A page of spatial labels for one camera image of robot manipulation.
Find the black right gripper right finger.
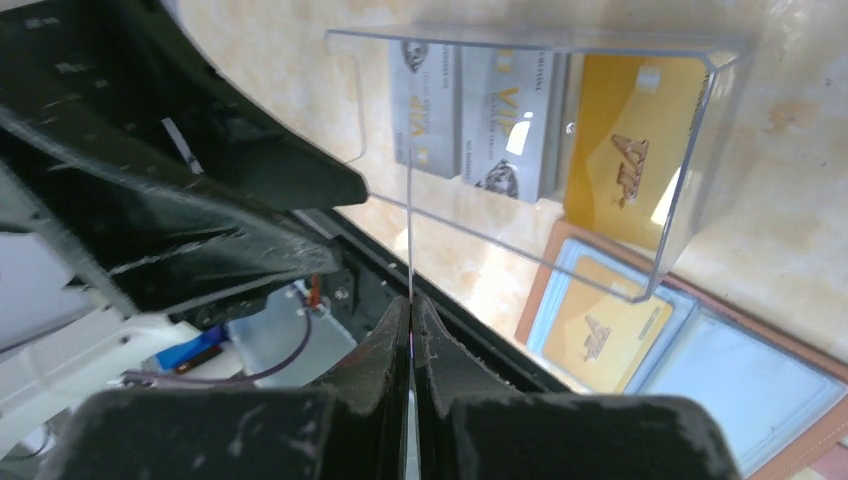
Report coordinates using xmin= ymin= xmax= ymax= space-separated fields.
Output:
xmin=411 ymin=296 xmax=739 ymax=479

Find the silver credit cards stack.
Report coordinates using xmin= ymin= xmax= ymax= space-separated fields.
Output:
xmin=388 ymin=40 xmax=567 ymax=203

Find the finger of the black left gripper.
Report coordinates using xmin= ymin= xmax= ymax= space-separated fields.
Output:
xmin=1 ymin=1 xmax=368 ymax=315

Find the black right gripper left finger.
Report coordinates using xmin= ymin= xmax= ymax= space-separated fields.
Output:
xmin=40 ymin=297 xmax=410 ymax=479

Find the clear plastic card box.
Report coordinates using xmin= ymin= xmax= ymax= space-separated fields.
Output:
xmin=324 ymin=23 xmax=751 ymax=302

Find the yellow credit card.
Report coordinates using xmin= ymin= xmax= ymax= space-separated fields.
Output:
xmin=540 ymin=256 xmax=689 ymax=393
xmin=564 ymin=54 xmax=709 ymax=250

